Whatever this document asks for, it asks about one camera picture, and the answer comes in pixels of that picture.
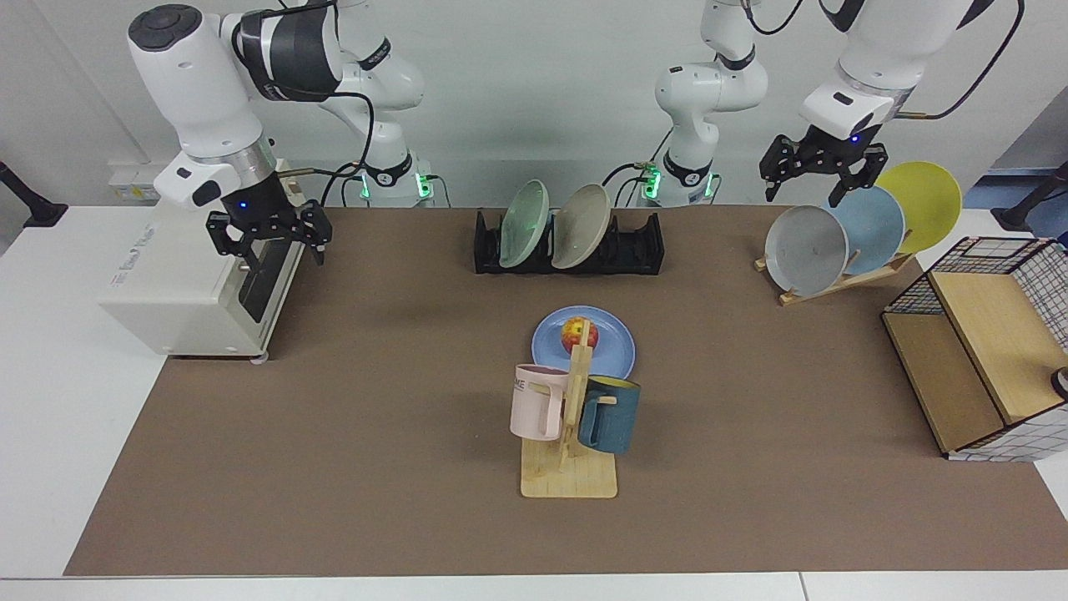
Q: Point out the red yellow apple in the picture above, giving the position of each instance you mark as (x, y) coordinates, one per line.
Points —
(567, 334)

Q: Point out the light blue plate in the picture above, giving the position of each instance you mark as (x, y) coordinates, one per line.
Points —
(872, 229)

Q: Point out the grey plate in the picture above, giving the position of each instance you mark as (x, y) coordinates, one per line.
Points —
(805, 250)

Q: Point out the yellow plate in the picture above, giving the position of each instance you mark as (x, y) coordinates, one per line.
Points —
(926, 200)

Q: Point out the wooden plate rack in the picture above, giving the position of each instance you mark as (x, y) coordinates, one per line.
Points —
(834, 285)

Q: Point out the black dish rack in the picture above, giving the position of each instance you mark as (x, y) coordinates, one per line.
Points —
(638, 250)

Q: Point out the beige plate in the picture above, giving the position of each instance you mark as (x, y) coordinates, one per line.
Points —
(580, 225)

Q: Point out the pale green plate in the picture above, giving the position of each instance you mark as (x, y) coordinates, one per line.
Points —
(524, 224)

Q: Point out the pale toaster oven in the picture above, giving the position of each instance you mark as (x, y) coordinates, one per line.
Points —
(167, 284)

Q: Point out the brown table cloth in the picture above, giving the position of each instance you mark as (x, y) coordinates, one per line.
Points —
(375, 401)

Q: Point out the black clamp stand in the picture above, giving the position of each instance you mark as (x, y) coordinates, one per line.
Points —
(1022, 213)
(33, 213)

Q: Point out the pink cup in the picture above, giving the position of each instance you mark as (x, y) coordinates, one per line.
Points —
(530, 405)

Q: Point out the teal cup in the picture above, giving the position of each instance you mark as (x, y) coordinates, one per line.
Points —
(613, 417)

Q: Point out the dark round object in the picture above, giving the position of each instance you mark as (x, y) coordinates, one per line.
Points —
(1061, 384)

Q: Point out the wooden cup stand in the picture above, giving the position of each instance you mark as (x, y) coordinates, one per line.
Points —
(567, 480)

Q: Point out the white wall socket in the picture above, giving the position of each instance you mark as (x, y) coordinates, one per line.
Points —
(133, 184)

